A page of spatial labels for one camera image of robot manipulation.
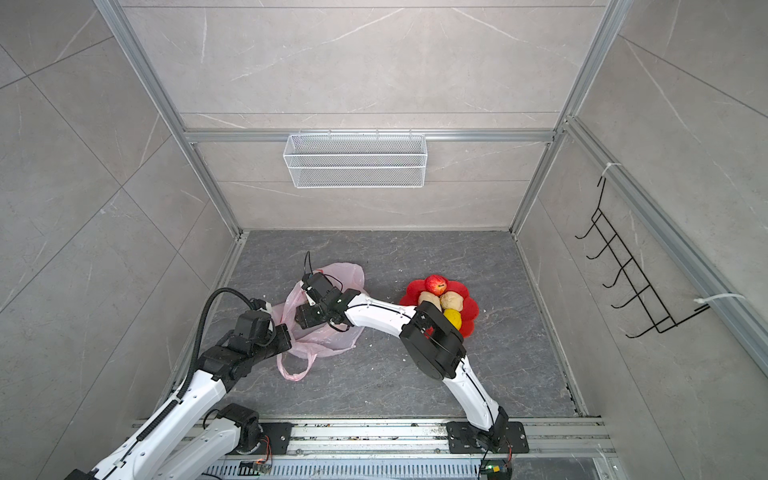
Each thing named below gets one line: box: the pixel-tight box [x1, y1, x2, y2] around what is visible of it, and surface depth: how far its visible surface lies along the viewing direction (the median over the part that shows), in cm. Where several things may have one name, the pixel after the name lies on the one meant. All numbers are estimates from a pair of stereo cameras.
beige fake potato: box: [418, 291, 442, 312], surface depth 97 cm
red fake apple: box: [425, 274, 448, 297], surface depth 97 cm
